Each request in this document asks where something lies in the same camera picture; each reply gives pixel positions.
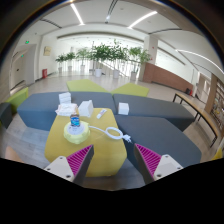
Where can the white charger box left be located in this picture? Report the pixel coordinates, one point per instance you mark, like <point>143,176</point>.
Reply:
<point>86,108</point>

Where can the grey ottoman right rear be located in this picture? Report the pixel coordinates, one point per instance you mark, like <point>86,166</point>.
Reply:
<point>175,113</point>

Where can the green seat far left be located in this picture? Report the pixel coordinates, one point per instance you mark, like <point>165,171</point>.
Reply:
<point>16,99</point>

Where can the green ottoman rear left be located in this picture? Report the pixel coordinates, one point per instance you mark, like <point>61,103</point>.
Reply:
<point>84,85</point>

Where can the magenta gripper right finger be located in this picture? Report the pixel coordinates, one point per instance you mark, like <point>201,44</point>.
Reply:
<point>154,166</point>

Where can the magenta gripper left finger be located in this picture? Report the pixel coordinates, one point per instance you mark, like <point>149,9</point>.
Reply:
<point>74,167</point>

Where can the green ottoman rear right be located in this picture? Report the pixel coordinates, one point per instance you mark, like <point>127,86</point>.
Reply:
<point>131,89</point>

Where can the brick reception counter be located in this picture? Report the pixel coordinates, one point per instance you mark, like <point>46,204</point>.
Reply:
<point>161,76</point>

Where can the potted plant far left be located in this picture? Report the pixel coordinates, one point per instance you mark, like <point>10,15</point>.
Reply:
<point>60,60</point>

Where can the potted plant in white pot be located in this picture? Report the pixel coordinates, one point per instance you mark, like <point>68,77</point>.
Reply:
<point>99,54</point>

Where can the small blue-label bottle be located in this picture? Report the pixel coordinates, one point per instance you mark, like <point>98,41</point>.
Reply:
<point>75,119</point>

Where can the yellow ottoman seat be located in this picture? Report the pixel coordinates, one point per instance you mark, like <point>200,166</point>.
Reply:
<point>109,154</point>

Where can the white cube box right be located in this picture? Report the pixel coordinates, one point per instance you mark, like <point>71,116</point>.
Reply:
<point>123,108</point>

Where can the white tube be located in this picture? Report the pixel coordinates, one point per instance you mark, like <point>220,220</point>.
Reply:
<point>101,113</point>

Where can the potted plant centre right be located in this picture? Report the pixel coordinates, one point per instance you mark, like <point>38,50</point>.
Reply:
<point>117,55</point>

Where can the potted plant far right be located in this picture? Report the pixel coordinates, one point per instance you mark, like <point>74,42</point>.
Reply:
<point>137,57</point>

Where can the grey ottoman left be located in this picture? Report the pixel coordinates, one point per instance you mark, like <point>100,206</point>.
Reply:
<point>39,110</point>

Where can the red bin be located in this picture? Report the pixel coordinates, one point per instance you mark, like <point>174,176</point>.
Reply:
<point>44,73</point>

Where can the wooden bookshelf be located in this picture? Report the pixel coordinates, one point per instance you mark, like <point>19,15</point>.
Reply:
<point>215,102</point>

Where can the white tissue pack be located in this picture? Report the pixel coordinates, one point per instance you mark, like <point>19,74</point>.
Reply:
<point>65,98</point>

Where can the white crumpled cloth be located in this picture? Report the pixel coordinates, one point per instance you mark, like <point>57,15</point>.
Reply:
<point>66,109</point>

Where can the wooden bench black legs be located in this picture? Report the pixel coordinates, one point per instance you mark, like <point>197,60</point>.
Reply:
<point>200,114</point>

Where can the green ottoman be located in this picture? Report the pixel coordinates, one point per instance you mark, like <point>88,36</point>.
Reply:
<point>131,89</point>
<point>84,85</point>

